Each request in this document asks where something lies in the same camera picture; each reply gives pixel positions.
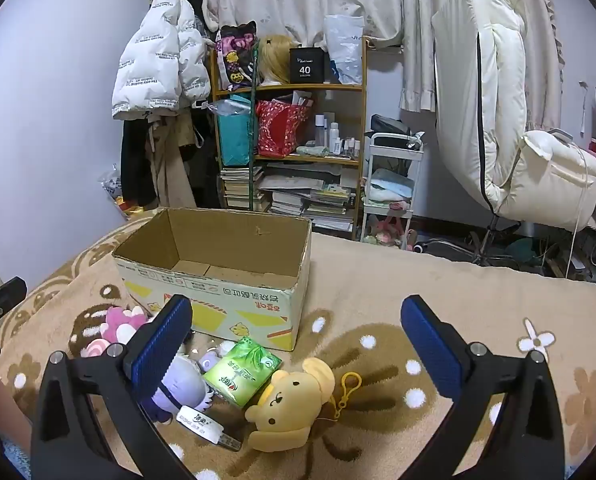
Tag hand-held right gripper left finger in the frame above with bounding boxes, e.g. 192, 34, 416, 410
30, 294, 195, 480

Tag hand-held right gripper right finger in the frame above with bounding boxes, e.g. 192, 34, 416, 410
400, 295, 566, 480

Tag purple plush doll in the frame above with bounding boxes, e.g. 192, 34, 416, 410
150, 345, 216, 423

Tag pink white plush toy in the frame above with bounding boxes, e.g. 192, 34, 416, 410
80, 306, 151, 358

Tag green tissue pack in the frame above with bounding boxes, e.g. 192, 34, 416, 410
203, 337, 283, 407

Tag cardboard box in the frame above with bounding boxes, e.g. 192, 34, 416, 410
112, 207, 313, 352

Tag yellow bear plush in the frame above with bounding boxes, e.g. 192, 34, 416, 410
244, 357, 363, 452

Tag purple charm in clear bag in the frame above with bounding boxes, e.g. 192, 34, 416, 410
198, 342, 236, 368

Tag brown patterned blanket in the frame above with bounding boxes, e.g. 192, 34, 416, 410
0, 210, 596, 480

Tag pastel plush toys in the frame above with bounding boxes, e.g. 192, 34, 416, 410
365, 215, 419, 248

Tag green cloth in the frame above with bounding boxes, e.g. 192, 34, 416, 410
503, 237, 539, 266

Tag yellow red packet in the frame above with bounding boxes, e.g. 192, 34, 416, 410
115, 200, 148, 218

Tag small printed plastic bag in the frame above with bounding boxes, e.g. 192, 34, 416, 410
100, 170, 128, 206

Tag folded cloths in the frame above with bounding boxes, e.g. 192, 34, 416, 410
368, 167, 413, 206

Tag black hanging coat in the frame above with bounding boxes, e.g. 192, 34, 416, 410
120, 120, 159, 208

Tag beige hanging coat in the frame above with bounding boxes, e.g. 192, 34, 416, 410
145, 110, 203, 211

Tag pile of books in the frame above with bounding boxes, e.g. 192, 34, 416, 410
220, 162, 361, 233

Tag white trolley cart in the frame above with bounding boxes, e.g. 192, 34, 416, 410
360, 132, 423, 251

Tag green pole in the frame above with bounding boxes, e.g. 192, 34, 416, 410
247, 45, 259, 211

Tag teal paper bag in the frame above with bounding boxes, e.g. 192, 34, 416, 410
217, 95, 256, 167

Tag row of cosmetic bottles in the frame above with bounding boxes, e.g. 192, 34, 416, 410
314, 114, 363, 157

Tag red paper bag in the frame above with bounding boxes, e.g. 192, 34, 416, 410
255, 91, 313, 158

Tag white puffer jacket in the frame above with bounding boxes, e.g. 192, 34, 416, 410
111, 0, 212, 121

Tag cream padded chair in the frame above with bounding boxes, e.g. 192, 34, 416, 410
432, 0, 596, 266

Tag wooden shelf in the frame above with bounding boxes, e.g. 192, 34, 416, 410
210, 37, 369, 241

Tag black box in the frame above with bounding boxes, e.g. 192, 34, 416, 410
289, 47, 326, 84

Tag black pink cartoon bag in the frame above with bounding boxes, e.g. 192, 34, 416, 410
214, 21, 259, 92

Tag clear plastic bag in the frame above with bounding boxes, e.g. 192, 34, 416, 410
324, 14, 366, 86

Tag blonde wig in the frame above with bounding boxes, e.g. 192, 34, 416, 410
258, 35, 293, 86

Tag white cable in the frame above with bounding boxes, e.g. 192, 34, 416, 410
567, 145, 588, 281

